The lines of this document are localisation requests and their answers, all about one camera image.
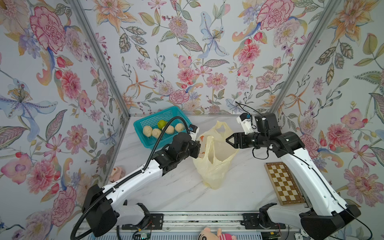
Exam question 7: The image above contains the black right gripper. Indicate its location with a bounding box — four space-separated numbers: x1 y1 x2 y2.
226 133 269 151

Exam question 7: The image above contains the green pear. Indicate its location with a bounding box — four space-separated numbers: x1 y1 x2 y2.
157 120 168 130

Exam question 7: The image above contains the yellow plastic bag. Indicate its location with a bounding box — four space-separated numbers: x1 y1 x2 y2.
193 121 239 190

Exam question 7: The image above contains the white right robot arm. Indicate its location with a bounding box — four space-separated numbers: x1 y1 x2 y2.
226 132 361 240

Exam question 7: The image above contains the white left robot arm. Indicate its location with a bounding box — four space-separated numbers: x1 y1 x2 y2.
70 132 201 240

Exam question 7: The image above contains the teal plastic basket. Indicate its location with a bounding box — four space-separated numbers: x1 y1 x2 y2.
134 107 192 149

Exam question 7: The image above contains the pink toy figure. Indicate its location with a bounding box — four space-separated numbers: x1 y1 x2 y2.
109 166 126 183

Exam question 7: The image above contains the wooden chessboard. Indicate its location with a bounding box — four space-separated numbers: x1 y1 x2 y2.
265 162 306 206

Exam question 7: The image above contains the pink plush toy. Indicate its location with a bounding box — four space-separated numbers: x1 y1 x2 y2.
198 228 237 240

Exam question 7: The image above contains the green circuit board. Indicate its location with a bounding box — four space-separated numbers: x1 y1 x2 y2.
135 233 151 240

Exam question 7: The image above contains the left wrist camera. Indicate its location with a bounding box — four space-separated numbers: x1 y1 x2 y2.
189 124 199 141

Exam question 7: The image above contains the black corrugated cable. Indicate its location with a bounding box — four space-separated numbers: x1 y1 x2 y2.
70 116 190 240

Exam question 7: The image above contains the metal base rail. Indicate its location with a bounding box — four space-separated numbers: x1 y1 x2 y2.
85 212 309 240

